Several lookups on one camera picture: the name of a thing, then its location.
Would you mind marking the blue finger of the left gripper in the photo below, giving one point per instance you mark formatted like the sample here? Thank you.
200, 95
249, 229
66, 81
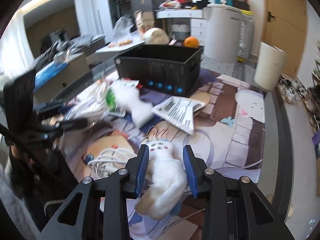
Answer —
52, 106
69, 125

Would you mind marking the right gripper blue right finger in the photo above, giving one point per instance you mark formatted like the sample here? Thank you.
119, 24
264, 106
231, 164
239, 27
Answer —
194, 168

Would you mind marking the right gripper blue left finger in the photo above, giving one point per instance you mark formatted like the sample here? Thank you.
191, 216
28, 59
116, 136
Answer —
137, 168

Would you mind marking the white plush toy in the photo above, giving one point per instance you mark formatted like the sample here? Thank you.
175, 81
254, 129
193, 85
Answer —
167, 178

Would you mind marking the green white medicine packet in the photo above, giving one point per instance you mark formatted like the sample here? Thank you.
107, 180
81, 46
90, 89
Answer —
113, 106

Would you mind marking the white fluffy soft object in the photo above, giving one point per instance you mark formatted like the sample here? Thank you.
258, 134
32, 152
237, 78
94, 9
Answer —
127, 96

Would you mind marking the white printed foil packet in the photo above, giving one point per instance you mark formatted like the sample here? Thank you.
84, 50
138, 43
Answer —
179, 112

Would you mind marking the anime printed desk mat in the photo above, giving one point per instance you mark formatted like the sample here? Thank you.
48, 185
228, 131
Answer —
228, 132

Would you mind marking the black storage box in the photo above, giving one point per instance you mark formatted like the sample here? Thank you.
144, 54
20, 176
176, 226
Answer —
164, 68

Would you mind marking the clear plastic bag with snacks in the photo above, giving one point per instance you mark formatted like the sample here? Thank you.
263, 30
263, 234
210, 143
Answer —
122, 33

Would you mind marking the cardboard fruit box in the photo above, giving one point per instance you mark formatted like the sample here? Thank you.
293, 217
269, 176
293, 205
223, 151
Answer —
144, 21

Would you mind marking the orange fruit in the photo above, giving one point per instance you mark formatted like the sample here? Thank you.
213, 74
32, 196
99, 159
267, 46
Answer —
191, 42

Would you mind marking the small white cylinder bin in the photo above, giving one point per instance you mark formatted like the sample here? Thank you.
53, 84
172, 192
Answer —
271, 61

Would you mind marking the white cylindrical appliance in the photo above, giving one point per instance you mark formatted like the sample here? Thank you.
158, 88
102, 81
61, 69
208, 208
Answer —
227, 32

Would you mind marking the white desk with drawers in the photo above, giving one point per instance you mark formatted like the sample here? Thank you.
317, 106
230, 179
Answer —
193, 17

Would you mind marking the wooden door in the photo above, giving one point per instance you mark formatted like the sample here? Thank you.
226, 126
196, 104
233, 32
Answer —
285, 28

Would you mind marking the stack of dark boxes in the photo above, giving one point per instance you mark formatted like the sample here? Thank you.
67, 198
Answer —
241, 4

